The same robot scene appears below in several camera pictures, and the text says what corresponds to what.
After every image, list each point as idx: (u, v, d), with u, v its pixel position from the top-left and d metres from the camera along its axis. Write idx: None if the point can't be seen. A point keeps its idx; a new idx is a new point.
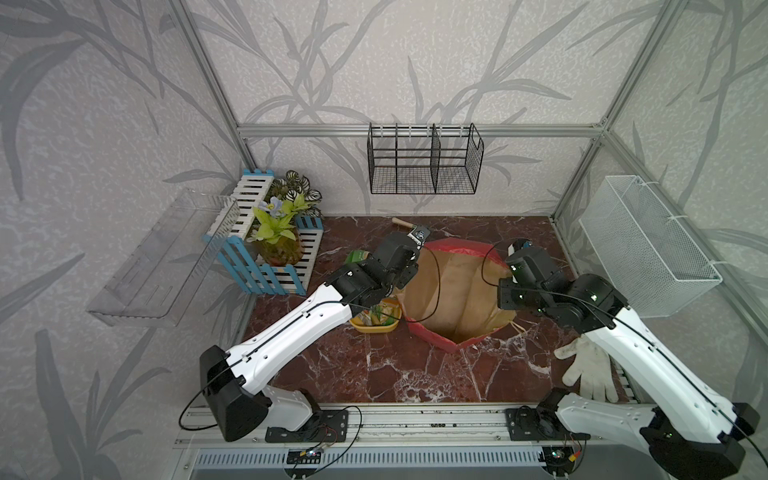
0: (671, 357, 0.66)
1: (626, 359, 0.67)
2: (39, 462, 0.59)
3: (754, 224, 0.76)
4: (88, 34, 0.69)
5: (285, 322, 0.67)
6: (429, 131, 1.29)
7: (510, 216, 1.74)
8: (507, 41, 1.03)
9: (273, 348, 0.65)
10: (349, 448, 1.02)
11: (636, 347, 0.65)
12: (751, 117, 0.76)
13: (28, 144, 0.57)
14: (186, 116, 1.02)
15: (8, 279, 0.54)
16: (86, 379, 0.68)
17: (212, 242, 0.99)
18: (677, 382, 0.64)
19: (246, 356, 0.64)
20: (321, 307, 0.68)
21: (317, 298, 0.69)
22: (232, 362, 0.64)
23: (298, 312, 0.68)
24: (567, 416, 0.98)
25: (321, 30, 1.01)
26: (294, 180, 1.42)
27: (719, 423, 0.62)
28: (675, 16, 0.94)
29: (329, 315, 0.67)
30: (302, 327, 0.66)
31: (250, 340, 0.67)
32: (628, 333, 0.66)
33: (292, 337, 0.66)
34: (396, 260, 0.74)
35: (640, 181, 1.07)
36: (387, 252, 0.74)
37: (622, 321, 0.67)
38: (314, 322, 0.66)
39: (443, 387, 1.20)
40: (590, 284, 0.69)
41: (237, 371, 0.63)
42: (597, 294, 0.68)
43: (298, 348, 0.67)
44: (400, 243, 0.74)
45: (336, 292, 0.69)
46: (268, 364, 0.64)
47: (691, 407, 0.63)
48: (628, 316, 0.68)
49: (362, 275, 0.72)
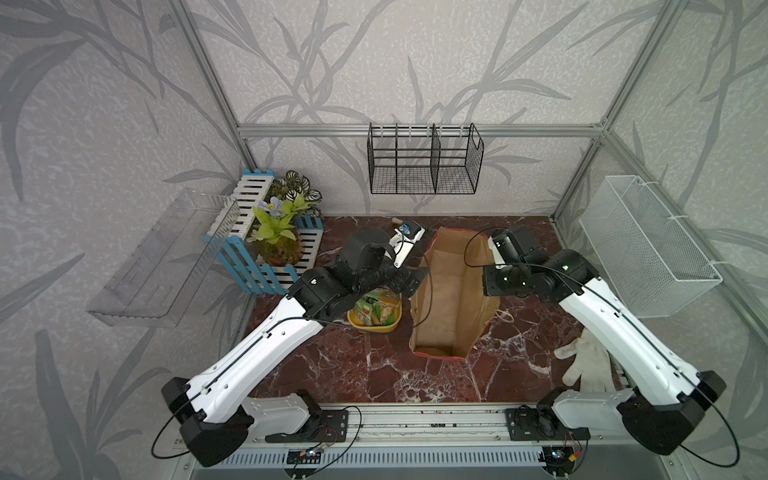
0: (641, 326, 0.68)
1: (598, 327, 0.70)
2: (39, 462, 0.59)
3: (754, 224, 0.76)
4: (88, 34, 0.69)
5: (244, 346, 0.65)
6: (429, 131, 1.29)
7: (510, 216, 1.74)
8: (507, 41, 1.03)
9: (232, 376, 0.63)
10: (350, 448, 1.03)
11: (603, 312, 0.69)
12: (751, 117, 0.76)
13: (28, 144, 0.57)
14: (186, 116, 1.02)
15: (7, 279, 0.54)
16: (86, 379, 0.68)
17: (211, 242, 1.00)
18: (641, 346, 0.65)
19: (205, 388, 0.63)
20: (282, 326, 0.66)
21: (277, 316, 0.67)
22: (192, 395, 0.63)
23: (259, 334, 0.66)
24: (562, 410, 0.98)
25: (321, 30, 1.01)
26: (294, 180, 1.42)
27: (678, 385, 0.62)
28: (675, 16, 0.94)
29: (291, 334, 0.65)
30: (262, 350, 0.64)
31: (210, 368, 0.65)
32: (595, 298, 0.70)
33: (253, 361, 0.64)
34: (363, 261, 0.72)
35: (640, 181, 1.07)
36: (353, 254, 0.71)
37: (591, 289, 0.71)
38: (274, 343, 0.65)
39: (443, 387, 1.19)
40: (566, 257, 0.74)
41: (198, 404, 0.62)
42: (569, 265, 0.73)
43: (264, 370, 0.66)
44: (366, 243, 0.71)
45: (298, 305, 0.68)
46: (228, 394, 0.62)
47: (651, 368, 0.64)
48: (597, 285, 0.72)
49: (328, 282, 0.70)
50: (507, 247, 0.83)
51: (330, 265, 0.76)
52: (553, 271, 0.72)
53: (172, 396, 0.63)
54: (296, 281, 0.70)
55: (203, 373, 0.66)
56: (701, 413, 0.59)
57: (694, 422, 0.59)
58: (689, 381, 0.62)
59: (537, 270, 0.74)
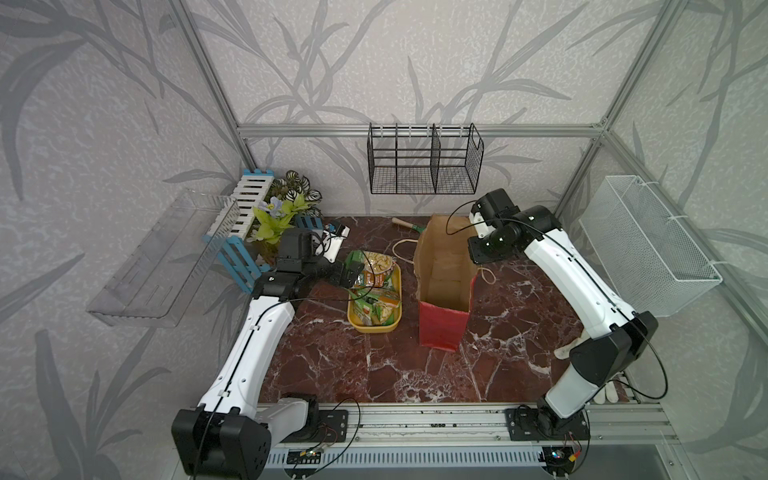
0: (589, 269, 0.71)
1: (553, 267, 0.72)
2: (38, 462, 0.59)
3: (754, 224, 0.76)
4: (89, 34, 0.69)
5: (240, 346, 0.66)
6: (429, 131, 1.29)
7: None
8: (507, 41, 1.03)
9: (245, 369, 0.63)
10: (349, 448, 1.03)
11: (558, 256, 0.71)
12: (750, 117, 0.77)
13: (28, 144, 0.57)
14: (186, 116, 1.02)
15: (7, 280, 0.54)
16: (86, 379, 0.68)
17: (211, 242, 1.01)
18: (587, 284, 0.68)
19: (224, 392, 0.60)
20: (267, 314, 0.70)
21: (256, 311, 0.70)
22: (214, 406, 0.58)
23: (249, 329, 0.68)
24: (555, 400, 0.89)
25: (321, 30, 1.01)
26: (294, 180, 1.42)
27: (614, 317, 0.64)
28: (675, 16, 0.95)
29: (279, 317, 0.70)
30: (260, 339, 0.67)
31: (214, 382, 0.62)
32: (553, 244, 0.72)
33: (257, 351, 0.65)
34: (303, 248, 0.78)
35: (640, 181, 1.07)
36: (291, 247, 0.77)
37: (551, 237, 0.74)
38: (268, 328, 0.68)
39: (443, 387, 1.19)
40: (534, 209, 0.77)
41: (226, 407, 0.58)
42: (535, 216, 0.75)
43: (267, 359, 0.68)
44: (298, 233, 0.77)
45: (270, 298, 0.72)
46: (250, 384, 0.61)
47: (592, 302, 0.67)
48: (558, 235, 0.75)
49: (282, 275, 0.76)
50: (486, 211, 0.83)
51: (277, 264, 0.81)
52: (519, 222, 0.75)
53: (189, 424, 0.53)
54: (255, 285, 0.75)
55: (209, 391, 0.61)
56: (629, 342, 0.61)
57: (620, 348, 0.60)
58: (625, 314, 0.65)
59: (505, 221, 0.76)
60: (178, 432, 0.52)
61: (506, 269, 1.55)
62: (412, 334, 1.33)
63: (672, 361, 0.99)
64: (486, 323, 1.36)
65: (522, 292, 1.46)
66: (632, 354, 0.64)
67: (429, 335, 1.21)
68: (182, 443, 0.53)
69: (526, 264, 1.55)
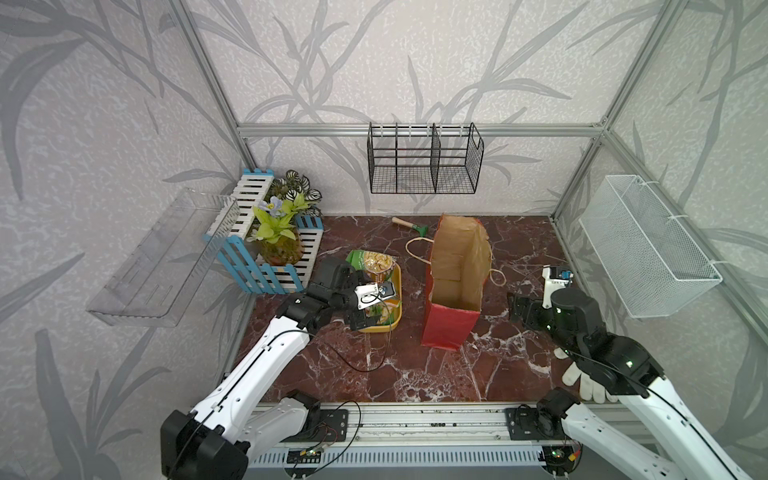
0: (710, 438, 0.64)
1: (657, 428, 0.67)
2: (39, 461, 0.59)
3: (754, 224, 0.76)
4: (88, 33, 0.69)
5: (248, 362, 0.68)
6: (429, 131, 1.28)
7: (510, 216, 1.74)
8: (507, 40, 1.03)
9: (243, 388, 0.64)
10: (349, 448, 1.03)
11: (670, 419, 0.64)
12: (751, 117, 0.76)
13: (28, 143, 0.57)
14: (186, 116, 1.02)
15: (7, 279, 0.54)
16: (86, 379, 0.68)
17: (211, 241, 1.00)
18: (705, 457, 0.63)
19: (217, 406, 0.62)
20: (280, 338, 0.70)
21: (272, 332, 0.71)
22: (203, 418, 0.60)
23: (260, 348, 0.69)
24: (572, 427, 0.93)
25: (321, 30, 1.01)
26: (294, 180, 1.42)
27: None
28: (676, 15, 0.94)
29: (291, 344, 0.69)
30: (266, 362, 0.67)
31: (214, 392, 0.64)
32: (661, 404, 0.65)
33: (260, 372, 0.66)
34: (337, 280, 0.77)
35: (640, 181, 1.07)
36: (328, 275, 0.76)
37: (657, 393, 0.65)
38: (276, 353, 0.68)
39: (443, 387, 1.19)
40: (628, 347, 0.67)
41: (212, 423, 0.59)
42: (633, 360, 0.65)
43: (268, 383, 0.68)
44: (337, 264, 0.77)
45: (290, 321, 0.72)
46: (241, 406, 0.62)
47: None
48: (663, 386, 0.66)
49: (308, 299, 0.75)
50: (568, 318, 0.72)
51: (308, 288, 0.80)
52: (612, 365, 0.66)
53: (176, 428, 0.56)
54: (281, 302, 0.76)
55: (207, 398, 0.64)
56: None
57: None
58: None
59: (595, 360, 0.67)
60: (166, 433, 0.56)
61: (507, 269, 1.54)
62: (412, 334, 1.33)
63: (672, 361, 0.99)
64: (485, 323, 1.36)
65: (522, 292, 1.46)
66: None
67: (431, 336, 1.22)
68: (167, 445, 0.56)
69: (526, 264, 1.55)
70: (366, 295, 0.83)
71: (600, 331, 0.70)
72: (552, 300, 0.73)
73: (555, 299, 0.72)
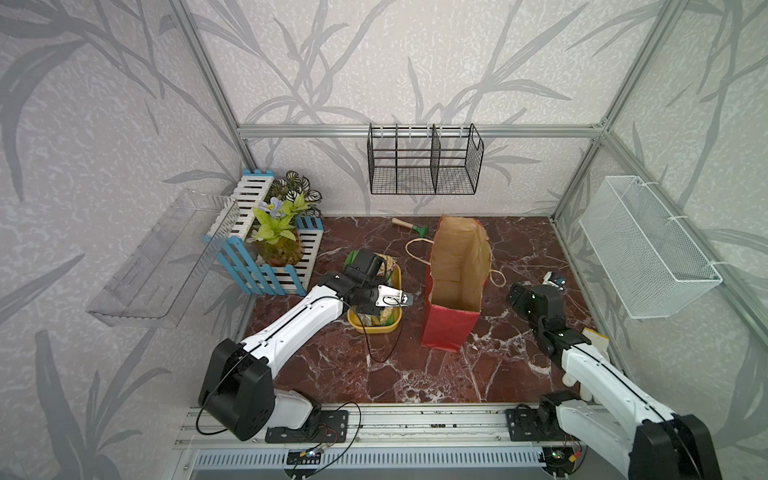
0: (625, 378, 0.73)
1: (588, 380, 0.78)
2: (38, 462, 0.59)
3: (754, 224, 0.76)
4: (89, 34, 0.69)
5: (291, 313, 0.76)
6: (429, 131, 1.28)
7: (510, 216, 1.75)
8: (508, 41, 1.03)
9: (286, 333, 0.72)
10: (349, 449, 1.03)
11: (586, 361, 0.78)
12: (750, 117, 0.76)
13: (28, 144, 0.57)
14: (186, 116, 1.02)
15: (7, 280, 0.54)
16: (86, 380, 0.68)
17: (211, 242, 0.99)
18: (614, 383, 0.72)
19: (263, 342, 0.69)
20: (321, 300, 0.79)
21: (314, 294, 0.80)
22: (252, 348, 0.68)
23: (302, 304, 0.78)
24: (566, 415, 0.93)
25: (321, 31, 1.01)
26: (294, 180, 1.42)
27: (646, 413, 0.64)
28: (675, 16, 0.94)
29: (330, 306, 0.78)
30: (308, 316, 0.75)
31: (260, 331, 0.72)
32: (581, 353, 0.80)
33: (302, 323, 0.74)
34: (371, 270, 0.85)
35: (640, 182, 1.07)
36: (363, 259, 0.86)
37: (579, 348, 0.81)
38: (317, 311, 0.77)
39: (443, 387, 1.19)
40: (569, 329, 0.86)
41: (258, 354, 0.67)
42: (565, 334, 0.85)
43: (304, 336, 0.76)
44: (375, 255, 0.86)
45: (329, 290, 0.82)
46: (284, 347, 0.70)
47: (621, 400, 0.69)
48: (588, 347, 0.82)
49: (346, 277, 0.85)
50: (536, 304, 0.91)
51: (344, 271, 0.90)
52: (553, 339, 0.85)
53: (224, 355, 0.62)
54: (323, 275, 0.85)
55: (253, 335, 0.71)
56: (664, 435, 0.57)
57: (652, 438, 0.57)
58: (658, 412, 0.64)
59: (545, 333, 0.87)
60: (214, 358, 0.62)
61: (506, 269, 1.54)
62: (412, 335, 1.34)
63: (673, 361, 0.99)
64: (485, 323, 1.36)
65: None
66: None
67: (431, 336, 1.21)
68: (213, 369, 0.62)
69: (526, 264, 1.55)
70: (387, 296, 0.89)
71: (560, 318, 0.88)
72: (529, 289, 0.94)
73: (532, 289, 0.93)
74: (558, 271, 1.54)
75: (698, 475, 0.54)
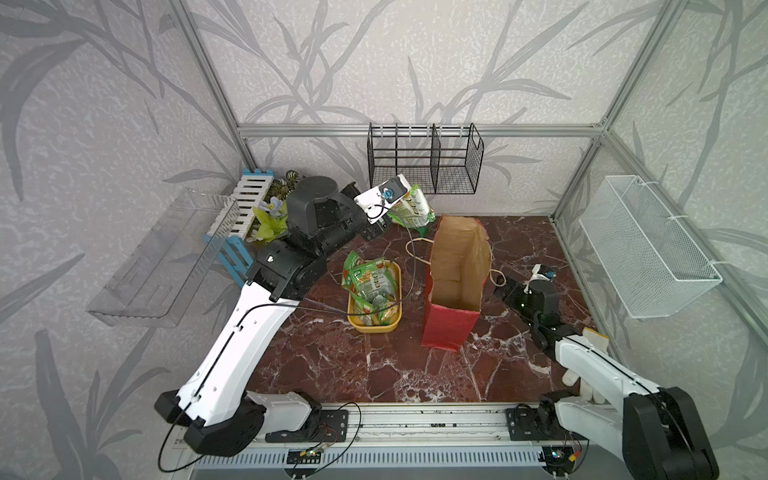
0: (615, 362, 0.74)
1: (579, 366, 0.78)
2: (38, 462, 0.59)
3: (754, 224, 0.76)
4: (88, 34, 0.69)
5: (223, 343, 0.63)
6: (429, 131, 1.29)
7: (510, 216, 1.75)
8: (507, 41, 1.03)
9: (218, 376, 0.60)
10: (349, 448, 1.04)
11: (578, 349, 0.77)
12: (750, 117, 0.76)
13: (28, 144, 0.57)
14: (186, 116, 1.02)
15: (8, 279, 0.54)
16: (86, 379, 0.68)
17: (211, 242, 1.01)
18: (607, 367, 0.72)
19: (195, 395, 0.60)
20: (252, 314, 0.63)
21: (244, 307, 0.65)
22: (185, 406, 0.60)
23: (231, 328, 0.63)
24: (564, 410, 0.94)
25: (321, 30, 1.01)
26: (294, 180, 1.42)
27: (633, 389, 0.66)
28: (676, 15, 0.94)
29: (264, 318, 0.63)
30: (240, 341, 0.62)
31: (194, 375, 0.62)
32: (572, 343, 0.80)
33: (236, 353, 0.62)
34: (315, 221, 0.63)
35: (640, 182, 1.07)
36: (298, 218, 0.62)
37: (570, 339, 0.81)
38: (250, 332, 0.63)
39: (443, 387, 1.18)
40: (565, 326, 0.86)
41: (194, 412, 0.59)
42: (558, 328, 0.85)
43: (250, 361, 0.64)
44: (307, 201, 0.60)
45: (263, 289, 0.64)
46: (221, 393, 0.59)
47: (610, 379, 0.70)
48: (580, 338, 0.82)
49: (286, 255, 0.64)
50: (532, 299, 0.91)
51: (287, 234, 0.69)
52: (547, 334, 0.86)
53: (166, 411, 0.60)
54: (253, 264, 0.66)
55: (189, 382, 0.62)
56: (650, 407, 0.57)
57: (639, 411, 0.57)
58: (646, 388, 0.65)
59: (540, 329, 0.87)
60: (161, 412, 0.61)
61: (506, 269, 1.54)
62: (412, 334, 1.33)
63: (673, 361, 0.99)
64: (485, 323, 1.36)
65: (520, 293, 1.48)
66: (692, 456, 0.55)
67: (431, 336, 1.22)
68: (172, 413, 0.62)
69: (525, 264, 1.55)
70: (370, 208, 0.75)
71: (554, 313, 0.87)
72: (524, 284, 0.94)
73: (528, 283, 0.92)
74: (558, 270, 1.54)
75: (688, 449, 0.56)
